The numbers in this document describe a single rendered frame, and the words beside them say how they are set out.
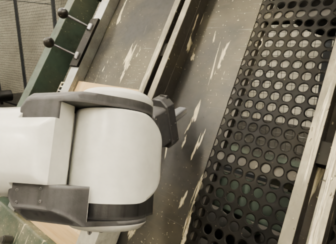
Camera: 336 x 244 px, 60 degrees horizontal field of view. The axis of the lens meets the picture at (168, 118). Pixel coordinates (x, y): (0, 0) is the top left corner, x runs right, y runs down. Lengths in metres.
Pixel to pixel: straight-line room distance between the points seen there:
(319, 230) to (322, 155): 0.12
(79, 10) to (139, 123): 1.16
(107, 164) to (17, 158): 0.07
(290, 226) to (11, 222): 0.84
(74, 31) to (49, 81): 0.25
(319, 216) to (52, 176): 0.39
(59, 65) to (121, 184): 1.11
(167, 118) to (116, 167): 0.38
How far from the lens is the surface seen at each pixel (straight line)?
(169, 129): 0.64
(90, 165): 0.27
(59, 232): 0.94
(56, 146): 0.27
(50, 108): 0.27
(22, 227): 1.04
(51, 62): 1.33
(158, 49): 0.81
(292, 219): 0.52
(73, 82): 1.10
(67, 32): 1.37
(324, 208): 0.52
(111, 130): 0.27
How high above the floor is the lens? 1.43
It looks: 14 degrees down
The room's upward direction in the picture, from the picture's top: straight up
